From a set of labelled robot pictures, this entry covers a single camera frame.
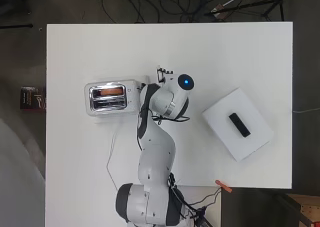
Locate white flat box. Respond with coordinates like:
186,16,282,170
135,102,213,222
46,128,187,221
201,87,275,163

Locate white toaster power cable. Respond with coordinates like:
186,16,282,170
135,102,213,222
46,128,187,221
105,130,120,191

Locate steel toaster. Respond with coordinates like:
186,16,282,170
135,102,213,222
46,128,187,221
83,75,150,117

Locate grey rounded sheet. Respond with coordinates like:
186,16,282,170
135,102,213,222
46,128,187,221
0,116,46,227

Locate wooden crate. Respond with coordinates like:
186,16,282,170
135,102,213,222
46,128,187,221
285,193,320,227

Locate thin white floor cable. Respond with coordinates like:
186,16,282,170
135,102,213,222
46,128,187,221
292,107,320,114

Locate orange clamp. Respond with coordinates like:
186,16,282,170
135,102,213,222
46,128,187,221
214,179,233,194

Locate black floor cable tangle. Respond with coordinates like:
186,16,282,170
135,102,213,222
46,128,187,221
101,0,234,24

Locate black block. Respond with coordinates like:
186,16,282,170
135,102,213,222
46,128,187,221
228,112,252,138

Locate orange toast slice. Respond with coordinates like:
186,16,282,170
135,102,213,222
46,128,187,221
99,87,124,97

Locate black rod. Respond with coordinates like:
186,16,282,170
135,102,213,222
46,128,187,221
0,23,34,30

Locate dark red printed box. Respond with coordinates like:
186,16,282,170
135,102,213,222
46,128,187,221
19,86,47,111

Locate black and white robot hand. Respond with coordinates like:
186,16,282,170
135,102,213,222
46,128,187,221
156,65,177,85

